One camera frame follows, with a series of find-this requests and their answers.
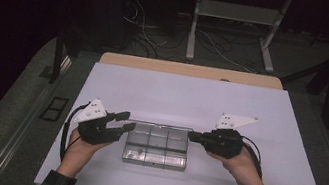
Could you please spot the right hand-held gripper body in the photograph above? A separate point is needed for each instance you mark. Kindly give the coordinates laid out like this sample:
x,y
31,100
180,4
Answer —
x,y
224,144

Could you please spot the clear plastic compartment box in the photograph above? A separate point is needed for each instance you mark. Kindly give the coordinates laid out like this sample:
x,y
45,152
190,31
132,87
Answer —
x,y
157,145

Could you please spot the person's left hand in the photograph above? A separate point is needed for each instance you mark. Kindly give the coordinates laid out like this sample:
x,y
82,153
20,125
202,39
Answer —
x,y
79,152

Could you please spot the person's right hand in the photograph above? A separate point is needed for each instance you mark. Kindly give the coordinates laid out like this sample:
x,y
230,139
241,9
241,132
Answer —
x,y
242,169

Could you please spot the grey metal stand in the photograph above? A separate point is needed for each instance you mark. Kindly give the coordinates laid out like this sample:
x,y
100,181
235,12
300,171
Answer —
x,y
238,13

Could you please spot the black metal frame post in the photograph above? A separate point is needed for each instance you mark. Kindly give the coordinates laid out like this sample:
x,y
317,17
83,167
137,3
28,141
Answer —
x,y
58,54

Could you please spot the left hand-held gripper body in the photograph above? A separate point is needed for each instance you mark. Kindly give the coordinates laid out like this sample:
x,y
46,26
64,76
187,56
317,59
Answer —
x,y
96,132

